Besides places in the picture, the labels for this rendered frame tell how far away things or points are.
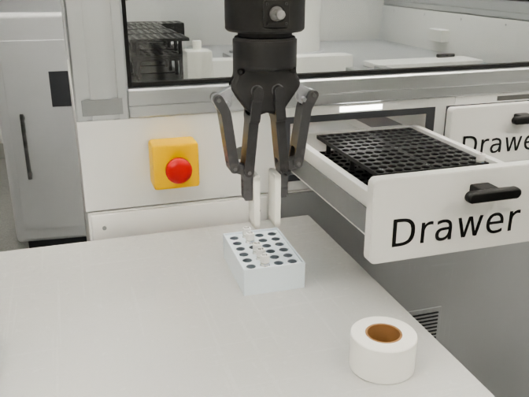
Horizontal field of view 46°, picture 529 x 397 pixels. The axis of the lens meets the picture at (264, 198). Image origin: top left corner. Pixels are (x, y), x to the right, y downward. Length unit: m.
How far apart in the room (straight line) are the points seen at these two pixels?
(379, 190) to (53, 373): 0.42
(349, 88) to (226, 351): 0.54
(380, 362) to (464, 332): 0.76
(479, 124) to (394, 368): 0.64
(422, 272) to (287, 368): 0.63
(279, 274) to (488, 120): 0.56
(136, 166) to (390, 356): 0.53
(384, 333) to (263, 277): 0.19
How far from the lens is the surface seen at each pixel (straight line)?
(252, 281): 0.82
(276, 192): 0.78
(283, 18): 0.71
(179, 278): 0.88
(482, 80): 1.22
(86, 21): 0.97
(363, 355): 0.67
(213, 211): 1.06
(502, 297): 1.43
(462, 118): 1.19
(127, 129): 0.99
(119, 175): 1.01
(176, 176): 0.95
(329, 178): 0.92
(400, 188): 0.77
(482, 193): 0.79
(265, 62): 0.72
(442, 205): 0.81
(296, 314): 0.79
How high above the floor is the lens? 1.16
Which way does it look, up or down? 20 degrees down
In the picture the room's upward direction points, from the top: straight up
